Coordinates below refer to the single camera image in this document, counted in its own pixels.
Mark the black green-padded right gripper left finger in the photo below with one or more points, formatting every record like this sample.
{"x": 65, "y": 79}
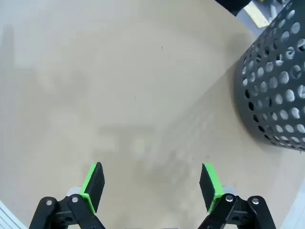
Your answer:
{"x": 95, "y": 186}

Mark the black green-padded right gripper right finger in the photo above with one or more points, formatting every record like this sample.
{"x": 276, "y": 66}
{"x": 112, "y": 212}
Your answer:
{"x": 209, "y": 186}

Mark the dark grey perforated basket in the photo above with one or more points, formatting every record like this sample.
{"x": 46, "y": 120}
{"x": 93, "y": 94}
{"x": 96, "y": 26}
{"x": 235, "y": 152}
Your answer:
{"x": 239, "y": 90}

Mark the light wooden board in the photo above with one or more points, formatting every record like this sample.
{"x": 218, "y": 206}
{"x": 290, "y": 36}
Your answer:
{"x": 256, "y": 15}

